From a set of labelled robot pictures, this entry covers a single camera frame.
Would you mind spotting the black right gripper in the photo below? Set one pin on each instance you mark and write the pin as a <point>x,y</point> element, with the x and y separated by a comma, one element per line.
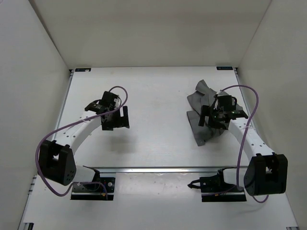
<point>205,111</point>

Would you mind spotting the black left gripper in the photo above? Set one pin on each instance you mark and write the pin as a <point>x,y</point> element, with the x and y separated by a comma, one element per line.
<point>122,120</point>

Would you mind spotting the grey pleated skirt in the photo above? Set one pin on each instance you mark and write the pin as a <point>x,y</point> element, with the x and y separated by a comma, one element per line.
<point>203,95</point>

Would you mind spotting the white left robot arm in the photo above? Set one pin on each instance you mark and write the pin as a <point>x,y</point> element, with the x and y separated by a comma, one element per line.
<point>55,159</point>

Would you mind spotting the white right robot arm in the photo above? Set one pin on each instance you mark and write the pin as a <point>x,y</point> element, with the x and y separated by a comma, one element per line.
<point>266,173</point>

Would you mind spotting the right blue corner label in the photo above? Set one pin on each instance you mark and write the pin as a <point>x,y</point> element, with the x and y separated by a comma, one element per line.
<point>224,68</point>

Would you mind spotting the blue corner label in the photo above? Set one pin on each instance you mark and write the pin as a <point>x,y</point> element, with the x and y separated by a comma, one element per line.
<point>82,69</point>
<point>224,68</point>

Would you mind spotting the left blue corner label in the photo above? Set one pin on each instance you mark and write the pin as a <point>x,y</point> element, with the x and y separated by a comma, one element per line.
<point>82,69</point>

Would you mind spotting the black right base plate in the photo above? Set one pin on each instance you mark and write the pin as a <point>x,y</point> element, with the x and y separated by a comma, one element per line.
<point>215,189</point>

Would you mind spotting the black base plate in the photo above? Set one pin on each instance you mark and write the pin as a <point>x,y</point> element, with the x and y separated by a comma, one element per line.
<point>215,189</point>
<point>95,192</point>

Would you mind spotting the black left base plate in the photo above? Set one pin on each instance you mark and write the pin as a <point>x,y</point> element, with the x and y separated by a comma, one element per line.
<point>95,192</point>

